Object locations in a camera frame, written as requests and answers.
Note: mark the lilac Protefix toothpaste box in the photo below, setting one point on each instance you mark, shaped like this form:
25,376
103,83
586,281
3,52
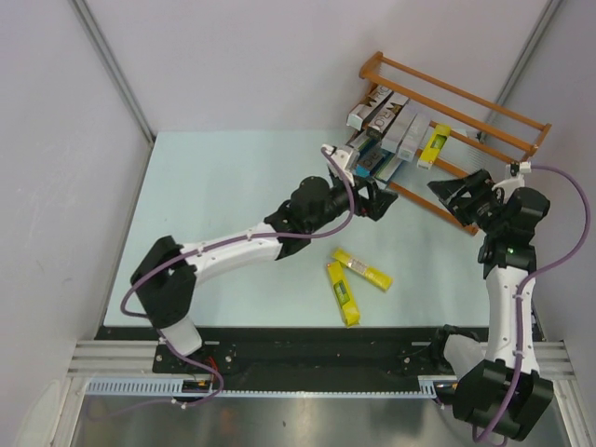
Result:
413,137

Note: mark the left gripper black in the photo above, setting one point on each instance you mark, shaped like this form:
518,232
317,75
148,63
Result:
378,199

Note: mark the blue toothpaste box with barcode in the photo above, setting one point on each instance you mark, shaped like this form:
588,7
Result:
360,142

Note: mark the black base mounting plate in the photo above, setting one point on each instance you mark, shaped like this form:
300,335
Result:
315,359

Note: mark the orange wooden shelf rack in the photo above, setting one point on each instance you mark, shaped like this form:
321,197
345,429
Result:
471,143

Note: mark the yellow Curaprox box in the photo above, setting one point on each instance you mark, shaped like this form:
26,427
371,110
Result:
344,297
374,276
436,141

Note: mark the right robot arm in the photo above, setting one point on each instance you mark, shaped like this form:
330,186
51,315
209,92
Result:
499,387

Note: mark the silver black R&O charcoal box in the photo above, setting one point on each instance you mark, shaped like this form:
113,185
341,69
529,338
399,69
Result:
359,115

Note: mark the aluminium frame rail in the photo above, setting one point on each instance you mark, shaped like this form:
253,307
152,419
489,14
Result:
112,359

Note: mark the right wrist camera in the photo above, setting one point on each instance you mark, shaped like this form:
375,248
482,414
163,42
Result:
512,174

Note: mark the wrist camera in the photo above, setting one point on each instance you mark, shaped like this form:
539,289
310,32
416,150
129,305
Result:
512,174
340,159

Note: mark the white slotted cable duct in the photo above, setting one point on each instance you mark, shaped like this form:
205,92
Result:
156,387

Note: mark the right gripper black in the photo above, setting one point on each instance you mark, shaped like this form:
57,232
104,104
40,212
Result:
448,191

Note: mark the lilac text-side toothpaste box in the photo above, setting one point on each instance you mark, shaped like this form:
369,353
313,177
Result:
399,128

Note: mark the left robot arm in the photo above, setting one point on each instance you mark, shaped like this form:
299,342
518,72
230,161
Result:
167,276

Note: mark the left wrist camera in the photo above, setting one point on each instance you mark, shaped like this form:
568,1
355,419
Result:
340,159

